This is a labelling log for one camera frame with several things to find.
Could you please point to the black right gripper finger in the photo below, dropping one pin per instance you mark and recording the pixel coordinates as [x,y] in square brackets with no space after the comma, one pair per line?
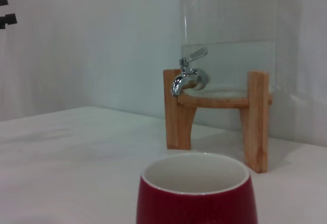
[10,19]

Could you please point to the chrome dispenser faucet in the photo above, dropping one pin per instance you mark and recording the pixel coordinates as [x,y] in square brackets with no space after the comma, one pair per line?
[182,79]

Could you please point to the red ceramic cup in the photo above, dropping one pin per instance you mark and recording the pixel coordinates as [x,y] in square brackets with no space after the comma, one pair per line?
[194,203]

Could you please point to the wooden dispenser stand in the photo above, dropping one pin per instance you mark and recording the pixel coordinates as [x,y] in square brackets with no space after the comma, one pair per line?
[256,132]

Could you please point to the glass water dispenser jar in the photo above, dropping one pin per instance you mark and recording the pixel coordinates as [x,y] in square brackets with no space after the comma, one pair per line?
[230,17]

